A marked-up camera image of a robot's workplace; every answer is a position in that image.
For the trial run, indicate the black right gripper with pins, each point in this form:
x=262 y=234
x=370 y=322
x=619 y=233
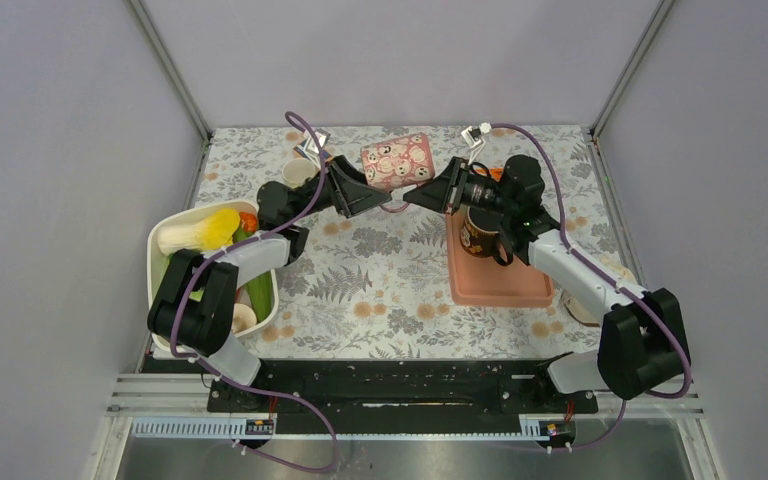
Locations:
x=439 y=192

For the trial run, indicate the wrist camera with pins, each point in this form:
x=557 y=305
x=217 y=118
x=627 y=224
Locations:
x=308 y=149
x=475 y=138

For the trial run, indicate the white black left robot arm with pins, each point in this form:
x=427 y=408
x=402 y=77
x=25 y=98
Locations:
x=193 y=306

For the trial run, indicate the salmon pink plastic tray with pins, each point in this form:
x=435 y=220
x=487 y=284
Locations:
x=482 y=282

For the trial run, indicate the black skull pattern mug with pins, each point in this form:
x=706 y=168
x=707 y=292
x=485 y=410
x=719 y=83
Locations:
x=480 y=236

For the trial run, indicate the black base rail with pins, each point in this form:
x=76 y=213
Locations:
x=490 y=386

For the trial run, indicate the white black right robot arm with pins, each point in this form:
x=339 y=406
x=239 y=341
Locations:
x=642 y=341

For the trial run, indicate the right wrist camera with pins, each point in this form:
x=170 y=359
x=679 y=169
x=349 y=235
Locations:
x=475 y=138

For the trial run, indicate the orange box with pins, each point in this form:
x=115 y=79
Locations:
x=494 y=173

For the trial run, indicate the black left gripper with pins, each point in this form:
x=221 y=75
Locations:
x=348 y=189

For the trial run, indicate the yellow white cabbage toy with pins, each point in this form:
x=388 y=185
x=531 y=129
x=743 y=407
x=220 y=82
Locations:
x=206 y=233

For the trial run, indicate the white mushroom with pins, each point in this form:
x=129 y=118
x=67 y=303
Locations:
x=243 y=318

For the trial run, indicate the pink patterned mug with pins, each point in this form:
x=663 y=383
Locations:
x=399 y=162

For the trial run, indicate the white vegetable basin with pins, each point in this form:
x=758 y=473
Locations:
x=157 y=262

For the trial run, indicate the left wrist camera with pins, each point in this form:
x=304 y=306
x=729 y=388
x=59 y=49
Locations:
x=308 y=149

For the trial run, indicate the yellow green faceted mug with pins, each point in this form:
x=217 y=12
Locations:
x=297 y=171

